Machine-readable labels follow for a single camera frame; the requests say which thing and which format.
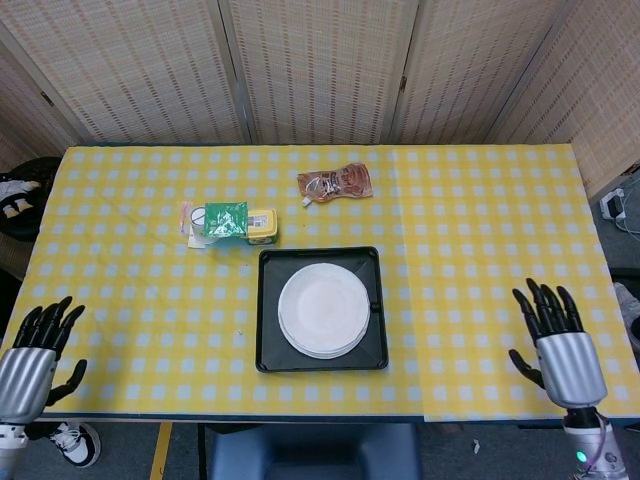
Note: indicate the black white sneaker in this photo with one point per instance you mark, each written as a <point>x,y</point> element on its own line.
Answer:
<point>77,442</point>

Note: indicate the small white orange sachet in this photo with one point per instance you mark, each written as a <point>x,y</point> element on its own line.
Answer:
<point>186,220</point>

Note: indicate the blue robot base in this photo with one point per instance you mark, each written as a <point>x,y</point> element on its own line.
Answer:
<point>315,452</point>

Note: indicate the green tea packet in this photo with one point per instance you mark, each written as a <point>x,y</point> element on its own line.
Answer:
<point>225,220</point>

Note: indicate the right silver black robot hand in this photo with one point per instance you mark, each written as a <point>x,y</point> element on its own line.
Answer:
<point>570,370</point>

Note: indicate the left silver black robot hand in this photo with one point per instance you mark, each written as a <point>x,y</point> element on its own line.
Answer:
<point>25,382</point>

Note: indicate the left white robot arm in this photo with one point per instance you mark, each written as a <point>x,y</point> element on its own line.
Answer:
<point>10,447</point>

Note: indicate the woven folding screen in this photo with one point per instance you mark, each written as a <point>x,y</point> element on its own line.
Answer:
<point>320,65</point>

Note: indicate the green tub yellow lid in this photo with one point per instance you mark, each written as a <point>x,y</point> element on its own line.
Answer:
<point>262,225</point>

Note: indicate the white paper plate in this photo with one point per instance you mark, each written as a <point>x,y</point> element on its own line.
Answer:
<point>325,354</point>
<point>322,307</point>

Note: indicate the black square plastic tray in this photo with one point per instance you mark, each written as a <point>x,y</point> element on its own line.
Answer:
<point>270,310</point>

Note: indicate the brown sauce pouch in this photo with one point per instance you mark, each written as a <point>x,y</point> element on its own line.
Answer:
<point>340,182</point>

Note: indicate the black seat with white cloth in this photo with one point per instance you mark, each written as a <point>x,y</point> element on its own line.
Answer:
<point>30,220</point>

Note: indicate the yellow white checked tablecloth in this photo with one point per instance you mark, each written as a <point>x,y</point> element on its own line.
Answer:
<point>150,310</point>

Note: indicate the white power adapter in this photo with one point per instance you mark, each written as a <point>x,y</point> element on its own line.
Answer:
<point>612,205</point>

